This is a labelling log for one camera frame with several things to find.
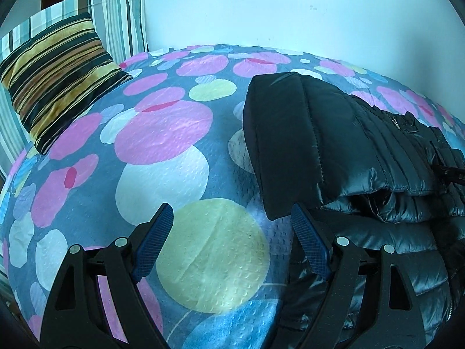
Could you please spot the blue white striped cushion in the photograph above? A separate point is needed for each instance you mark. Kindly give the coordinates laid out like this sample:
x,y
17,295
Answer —
x,y
116,18

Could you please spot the yellow black striped pillow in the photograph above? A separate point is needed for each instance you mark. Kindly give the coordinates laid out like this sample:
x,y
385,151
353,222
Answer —
x,y
54,76

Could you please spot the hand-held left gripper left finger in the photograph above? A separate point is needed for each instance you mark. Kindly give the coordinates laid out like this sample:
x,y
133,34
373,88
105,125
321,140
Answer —
x,y
154,241

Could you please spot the black puffer jacket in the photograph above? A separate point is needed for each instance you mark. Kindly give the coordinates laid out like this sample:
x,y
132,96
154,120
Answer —
x,y
327,134

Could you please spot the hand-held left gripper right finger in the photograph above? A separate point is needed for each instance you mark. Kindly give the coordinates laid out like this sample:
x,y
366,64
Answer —
x,y
310,241

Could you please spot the dotted bed sheet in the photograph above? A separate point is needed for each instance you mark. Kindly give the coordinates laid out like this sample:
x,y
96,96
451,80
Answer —
x,y
163,134

